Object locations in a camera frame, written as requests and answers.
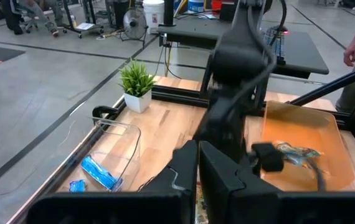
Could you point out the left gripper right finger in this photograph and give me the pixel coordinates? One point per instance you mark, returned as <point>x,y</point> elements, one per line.
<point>221,177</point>

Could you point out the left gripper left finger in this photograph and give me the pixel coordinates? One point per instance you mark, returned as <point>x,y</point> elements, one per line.
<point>183,168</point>

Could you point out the blue orange-banded granola bar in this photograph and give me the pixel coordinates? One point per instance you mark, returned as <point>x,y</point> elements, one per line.
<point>296,161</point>

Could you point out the green orange-banded granola bar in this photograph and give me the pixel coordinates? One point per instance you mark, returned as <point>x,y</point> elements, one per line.
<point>302,152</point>

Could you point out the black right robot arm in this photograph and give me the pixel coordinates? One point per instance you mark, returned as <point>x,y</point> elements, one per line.
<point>239,59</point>

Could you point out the clear plastic bin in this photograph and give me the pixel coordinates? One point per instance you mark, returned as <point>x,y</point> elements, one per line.
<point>115,146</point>

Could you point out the small potted green plant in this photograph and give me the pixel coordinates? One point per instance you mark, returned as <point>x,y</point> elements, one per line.
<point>137,102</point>

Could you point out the orange plastic bin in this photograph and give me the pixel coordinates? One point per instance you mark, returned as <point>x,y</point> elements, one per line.
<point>320,130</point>

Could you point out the black side desk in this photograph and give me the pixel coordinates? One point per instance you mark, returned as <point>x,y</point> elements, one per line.
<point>302,53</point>

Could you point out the red container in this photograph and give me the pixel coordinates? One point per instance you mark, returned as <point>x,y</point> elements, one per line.
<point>216,4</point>

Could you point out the blue and white bucket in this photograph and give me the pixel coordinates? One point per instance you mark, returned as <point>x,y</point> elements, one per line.
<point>195,5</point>

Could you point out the black round pole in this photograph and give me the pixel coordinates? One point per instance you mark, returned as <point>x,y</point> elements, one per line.
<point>168,12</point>

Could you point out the white plastic bucket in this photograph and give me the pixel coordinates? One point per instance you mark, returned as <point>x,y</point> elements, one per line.
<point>153,15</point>

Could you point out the grey floor fan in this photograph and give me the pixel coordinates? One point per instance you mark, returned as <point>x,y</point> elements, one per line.
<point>134,23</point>

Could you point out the person's hand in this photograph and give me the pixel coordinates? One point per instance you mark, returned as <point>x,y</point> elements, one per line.
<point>353,53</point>

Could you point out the black rolling cart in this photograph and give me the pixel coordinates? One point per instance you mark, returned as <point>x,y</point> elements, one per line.
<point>84,27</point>

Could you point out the black frame clamp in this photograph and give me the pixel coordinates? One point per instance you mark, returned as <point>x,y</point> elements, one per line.
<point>102,110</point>

